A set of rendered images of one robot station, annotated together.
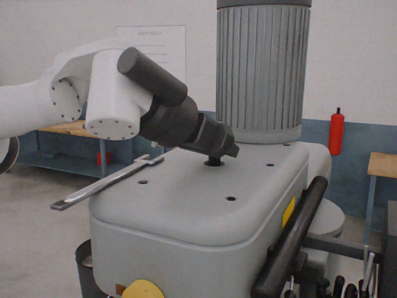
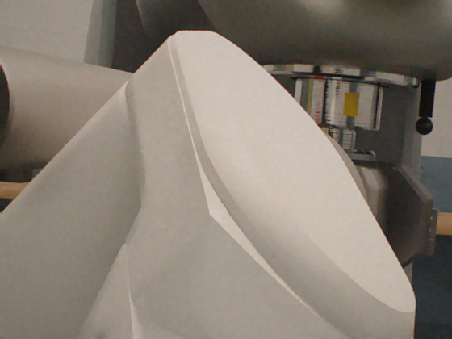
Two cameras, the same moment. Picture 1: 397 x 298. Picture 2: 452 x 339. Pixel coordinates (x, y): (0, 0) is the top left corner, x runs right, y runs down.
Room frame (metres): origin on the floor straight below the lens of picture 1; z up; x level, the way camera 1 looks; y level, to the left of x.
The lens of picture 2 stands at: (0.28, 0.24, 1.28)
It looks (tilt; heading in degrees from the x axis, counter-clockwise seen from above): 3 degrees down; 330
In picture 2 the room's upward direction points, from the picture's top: 5 degrees clockwise
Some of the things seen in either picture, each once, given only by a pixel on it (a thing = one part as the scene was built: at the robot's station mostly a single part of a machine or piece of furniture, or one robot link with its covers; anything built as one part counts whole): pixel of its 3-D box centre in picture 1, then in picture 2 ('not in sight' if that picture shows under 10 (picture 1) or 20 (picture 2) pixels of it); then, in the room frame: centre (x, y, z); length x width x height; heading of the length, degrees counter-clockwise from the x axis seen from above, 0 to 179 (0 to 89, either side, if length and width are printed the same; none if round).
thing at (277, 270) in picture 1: (297, 222); not in sight; (0.60, -0.17, 1.79); 0.45 x 0.04 x 0.04; 154
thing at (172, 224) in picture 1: (217, 201); not in sight; (0.65, -0.03, 1.81); 0.47 x 0.26 x 0.16; 154
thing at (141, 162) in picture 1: (114, 177); not in sight; (0.55, 0.13, 1.89); 0.24 x 0.04 x 0.01; 156
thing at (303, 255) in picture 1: (291, 274); not in sight; (0.63, -0.18, 1.66); 0.12 x 0.04 x 0.04; 154
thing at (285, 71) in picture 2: not in sight; (339, 75); (0.63, -0.03, 1.31); 0.09 x 0.09 x 0.01
